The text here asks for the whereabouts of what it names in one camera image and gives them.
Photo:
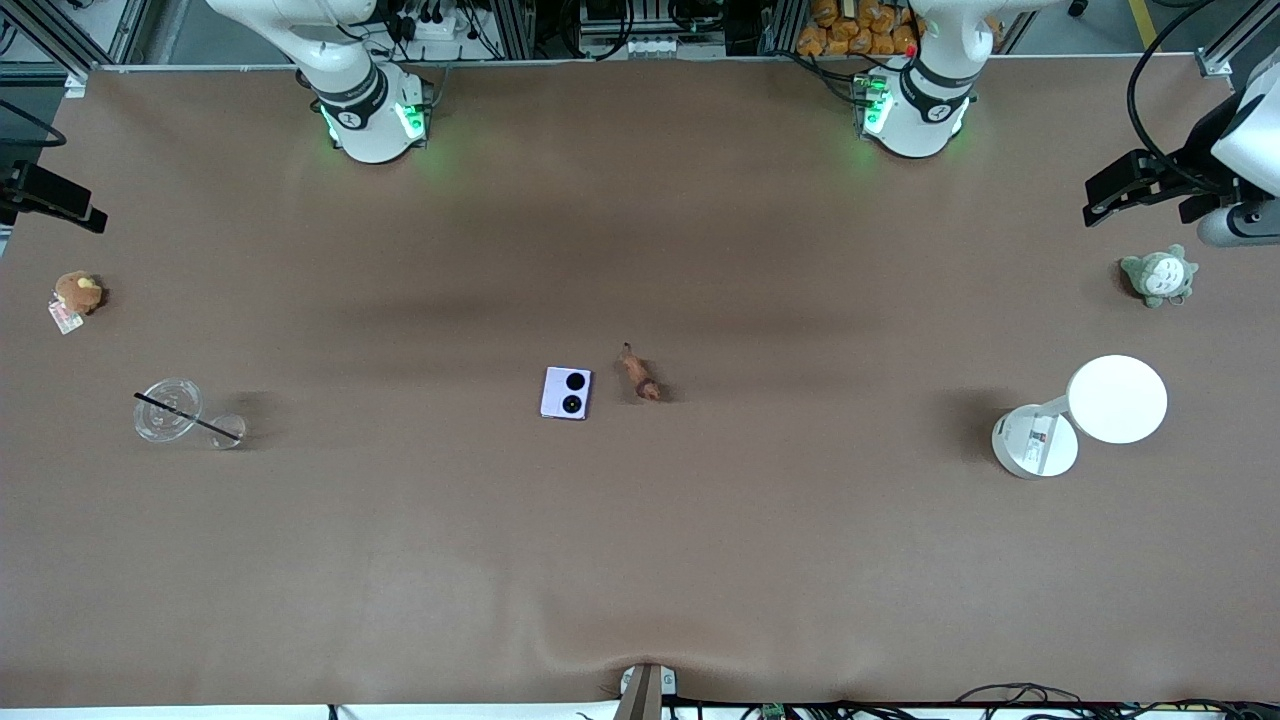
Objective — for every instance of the aluminium frame post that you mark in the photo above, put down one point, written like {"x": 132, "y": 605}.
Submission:
{"x": 1225, "y": 45}
{"x": 55, "y": 40}

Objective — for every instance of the grey green Totoro plush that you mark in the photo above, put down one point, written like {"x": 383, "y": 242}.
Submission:
{"x": 1160, "y": 278}

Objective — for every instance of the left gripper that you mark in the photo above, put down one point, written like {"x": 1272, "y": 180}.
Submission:
{"x": 1196, "y": 163}

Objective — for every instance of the black straw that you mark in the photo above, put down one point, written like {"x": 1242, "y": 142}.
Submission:
{"x": 185, "y": 415}

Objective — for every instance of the brown plush toy with tag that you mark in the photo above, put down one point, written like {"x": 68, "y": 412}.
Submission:
{"x": 78, "y": 292}

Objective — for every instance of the orange plush toy pile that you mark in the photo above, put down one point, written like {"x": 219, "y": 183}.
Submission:
{"x": 850, "y": 40}

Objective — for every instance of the brown lion statue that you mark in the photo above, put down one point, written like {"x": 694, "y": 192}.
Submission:
{"x": 642, "y": 378}

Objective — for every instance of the white round desk lamp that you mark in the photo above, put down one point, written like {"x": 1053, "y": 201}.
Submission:
{"x": 1118, "y": 400}

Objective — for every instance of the small clear glass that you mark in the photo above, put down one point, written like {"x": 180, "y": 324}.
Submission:
{"x": 232, "y": 422}

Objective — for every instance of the clear glass cup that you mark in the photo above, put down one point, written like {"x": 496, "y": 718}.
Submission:
{"x": 160, "y": 425}

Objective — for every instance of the white power strip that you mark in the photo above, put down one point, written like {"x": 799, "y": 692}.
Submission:
{"x": 435, "y": 28}

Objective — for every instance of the lilac flip phone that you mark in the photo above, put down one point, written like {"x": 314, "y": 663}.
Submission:
{"x": 553, "y": 395}

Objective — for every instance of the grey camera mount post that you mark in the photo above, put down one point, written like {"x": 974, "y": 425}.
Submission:
{"x": 645, "y": 695}

